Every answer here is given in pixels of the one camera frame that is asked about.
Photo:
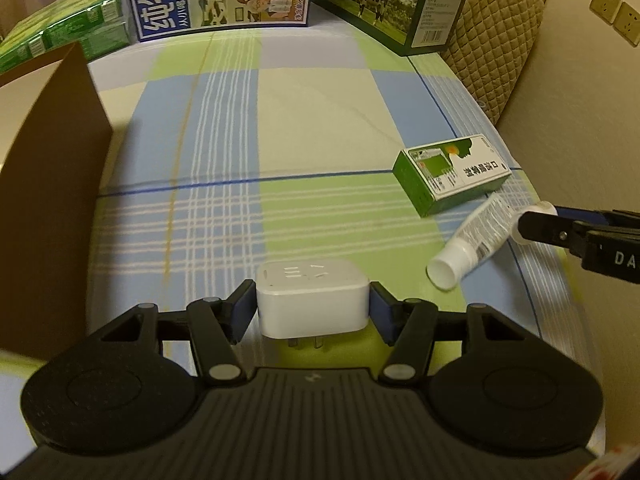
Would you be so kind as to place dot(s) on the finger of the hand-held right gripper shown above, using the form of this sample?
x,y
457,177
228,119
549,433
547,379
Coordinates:
x,y
545,230

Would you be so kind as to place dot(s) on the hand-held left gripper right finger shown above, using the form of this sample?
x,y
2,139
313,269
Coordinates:
x,y
381,317

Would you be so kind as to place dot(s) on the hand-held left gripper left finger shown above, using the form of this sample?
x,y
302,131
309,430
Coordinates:
x,y
243,312

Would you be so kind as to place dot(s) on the white charger plug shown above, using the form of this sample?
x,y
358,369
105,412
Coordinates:
x,y
310,300

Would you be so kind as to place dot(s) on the white squeeze tube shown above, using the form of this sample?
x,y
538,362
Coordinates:
x,y
475,240

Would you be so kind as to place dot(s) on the green medicine box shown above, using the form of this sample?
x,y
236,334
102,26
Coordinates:
x,y
450,175

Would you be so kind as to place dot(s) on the brown cardboard box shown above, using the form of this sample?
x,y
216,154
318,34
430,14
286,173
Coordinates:
x,y
50,185

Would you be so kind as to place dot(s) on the plaid tablecloth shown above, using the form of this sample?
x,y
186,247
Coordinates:
x,y
300,120

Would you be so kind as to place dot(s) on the red white packet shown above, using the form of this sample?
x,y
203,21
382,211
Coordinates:
x,y
617,465

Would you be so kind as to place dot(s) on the beige quilted chair cover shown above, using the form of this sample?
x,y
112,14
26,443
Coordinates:
x,y
495,25

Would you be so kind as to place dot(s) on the green cow milk case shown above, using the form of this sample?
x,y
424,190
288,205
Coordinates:
x,y
390,5

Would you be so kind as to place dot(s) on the green drink carton pack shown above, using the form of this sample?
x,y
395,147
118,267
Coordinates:
x,y
65,25

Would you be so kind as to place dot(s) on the wall socket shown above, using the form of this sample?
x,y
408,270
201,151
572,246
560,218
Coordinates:
x,y
606,2
629,24

